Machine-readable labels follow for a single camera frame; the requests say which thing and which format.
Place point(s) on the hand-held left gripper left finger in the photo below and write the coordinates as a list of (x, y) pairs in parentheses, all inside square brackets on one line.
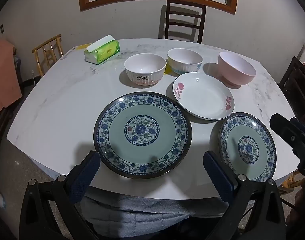
[(85, 175)]

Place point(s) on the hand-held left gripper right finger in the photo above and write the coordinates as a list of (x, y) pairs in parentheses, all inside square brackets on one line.
[(218, 175)]

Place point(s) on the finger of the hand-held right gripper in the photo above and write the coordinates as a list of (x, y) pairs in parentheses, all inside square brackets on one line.
[(283, 127)]

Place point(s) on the small blue floral plate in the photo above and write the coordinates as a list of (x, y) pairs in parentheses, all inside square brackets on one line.
[(247, 147)]

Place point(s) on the large blue floral plate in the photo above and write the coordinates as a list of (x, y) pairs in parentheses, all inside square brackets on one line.
[(142, 135)]

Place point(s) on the white plate with pink flowers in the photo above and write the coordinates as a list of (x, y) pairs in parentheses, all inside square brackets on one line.
[(203, 97)]

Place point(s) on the white bowl with blue base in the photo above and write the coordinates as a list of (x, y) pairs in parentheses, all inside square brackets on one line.
[(183, 60)]

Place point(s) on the white bowl with pink base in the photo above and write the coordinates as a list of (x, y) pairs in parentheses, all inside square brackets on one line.
[(145, 67)]

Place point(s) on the person's right hand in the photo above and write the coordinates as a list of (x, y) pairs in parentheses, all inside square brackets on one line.
[(296, 205)]

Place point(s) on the bamboo chair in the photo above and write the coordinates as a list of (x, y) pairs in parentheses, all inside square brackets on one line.
[(46, 52), (291, 183)]

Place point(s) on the dark carved wooden chair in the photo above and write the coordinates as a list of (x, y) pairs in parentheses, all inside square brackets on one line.
[(296, 85)]

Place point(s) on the round yellow warning sticker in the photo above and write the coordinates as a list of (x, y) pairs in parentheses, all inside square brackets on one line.
[(168, 70)]

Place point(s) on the orange cloth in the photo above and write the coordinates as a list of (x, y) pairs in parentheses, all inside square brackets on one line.
[(5, 80)]

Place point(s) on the green tissue box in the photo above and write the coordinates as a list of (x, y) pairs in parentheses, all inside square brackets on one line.
[(105, 51)]

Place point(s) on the dark wooden ladder-back chair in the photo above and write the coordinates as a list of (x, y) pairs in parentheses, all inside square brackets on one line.
[(185, 20)]

